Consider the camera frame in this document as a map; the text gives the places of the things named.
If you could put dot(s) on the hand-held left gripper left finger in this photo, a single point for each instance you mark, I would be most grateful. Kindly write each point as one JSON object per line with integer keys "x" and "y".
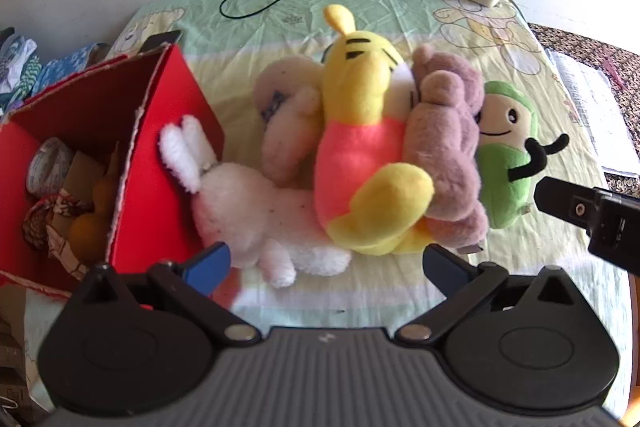
{"x": 207, "y": 267}

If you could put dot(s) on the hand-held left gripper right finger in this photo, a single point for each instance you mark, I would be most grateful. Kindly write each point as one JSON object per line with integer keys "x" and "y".
{"x": 445, "y": 269}

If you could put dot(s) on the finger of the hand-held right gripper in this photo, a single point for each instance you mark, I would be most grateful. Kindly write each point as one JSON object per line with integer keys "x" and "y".
{"x": 565, "y": 202}

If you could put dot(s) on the green plush toy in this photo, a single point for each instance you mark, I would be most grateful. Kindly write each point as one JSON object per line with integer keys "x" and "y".
{"x": 500, "y": 177}

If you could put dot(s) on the white plush rabbit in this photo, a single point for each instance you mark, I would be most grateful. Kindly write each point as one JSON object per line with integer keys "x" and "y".
{"x": 287, "y": 142}
{"x": 240, "y": 202}

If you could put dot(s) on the mauve plush bear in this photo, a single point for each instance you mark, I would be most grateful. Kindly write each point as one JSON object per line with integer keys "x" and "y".
{"x": 445, "y": 142}

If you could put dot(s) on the yellow plush tiger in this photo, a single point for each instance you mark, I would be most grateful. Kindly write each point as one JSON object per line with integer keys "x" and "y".
{"x": 355, "y": 147}

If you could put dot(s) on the red cardboard box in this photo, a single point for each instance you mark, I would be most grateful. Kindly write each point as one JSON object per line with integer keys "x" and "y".
{"x": 170, "y": 92}

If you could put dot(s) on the stack of papers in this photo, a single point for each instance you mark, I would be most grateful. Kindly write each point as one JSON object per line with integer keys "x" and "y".
{"x": 585, "y": 97}

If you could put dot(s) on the brown gourd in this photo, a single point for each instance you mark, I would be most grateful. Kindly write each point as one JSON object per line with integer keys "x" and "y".
{"x": 102, "y": 197}

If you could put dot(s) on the dark patterned sofa cover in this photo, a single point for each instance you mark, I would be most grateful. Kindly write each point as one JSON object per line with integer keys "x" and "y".
{"x": 590, "y": 44}

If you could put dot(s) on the patterned fabric bundle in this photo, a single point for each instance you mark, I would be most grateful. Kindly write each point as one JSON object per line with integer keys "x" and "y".
{"x": 45, "y": 217}

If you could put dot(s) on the patterned tape roll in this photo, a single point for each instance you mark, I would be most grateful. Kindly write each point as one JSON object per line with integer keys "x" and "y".
{"x": 50, "y": 162}

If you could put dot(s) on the black phone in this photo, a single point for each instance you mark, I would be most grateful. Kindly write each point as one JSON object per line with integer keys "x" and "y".
{"x": 162, "y": 39}

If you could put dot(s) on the blue patterned towel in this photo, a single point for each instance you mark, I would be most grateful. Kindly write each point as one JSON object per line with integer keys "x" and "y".
{"x": 65, "y": 67}

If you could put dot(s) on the pile of clothes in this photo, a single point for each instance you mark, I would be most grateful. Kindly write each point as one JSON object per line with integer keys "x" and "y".
{"x": 17, "y": 67}

